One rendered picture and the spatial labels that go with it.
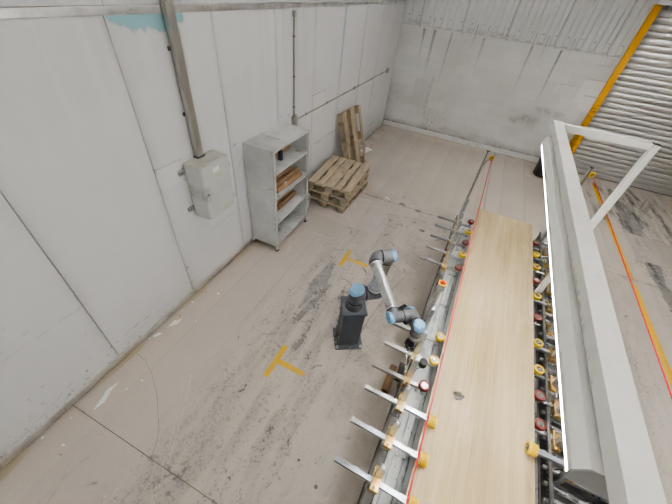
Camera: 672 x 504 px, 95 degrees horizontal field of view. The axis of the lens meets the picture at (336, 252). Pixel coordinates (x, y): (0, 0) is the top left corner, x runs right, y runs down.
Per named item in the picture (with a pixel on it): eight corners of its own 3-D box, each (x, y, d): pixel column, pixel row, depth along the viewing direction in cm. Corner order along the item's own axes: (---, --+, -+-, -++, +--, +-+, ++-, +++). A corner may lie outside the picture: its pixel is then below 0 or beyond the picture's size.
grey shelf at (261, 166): (252, 241, 471) (241, 142, 368) (284, 213, 534) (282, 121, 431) (277, 251, 459) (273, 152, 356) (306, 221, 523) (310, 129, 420)
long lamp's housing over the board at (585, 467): (560, 475, 73) (581, 466, 68) (539, 145, 240) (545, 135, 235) (618, 505, 70) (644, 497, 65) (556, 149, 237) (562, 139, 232)
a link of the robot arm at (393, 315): (366, 247, 261) (391, 320, 219) (380, 246, 263) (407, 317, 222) (364, 256, 269) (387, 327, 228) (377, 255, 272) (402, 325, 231)
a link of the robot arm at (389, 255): (361, 290, 322) (378, 245, 264) (377, 288, 326) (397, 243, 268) (365, 303, 313) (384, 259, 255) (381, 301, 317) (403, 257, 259)
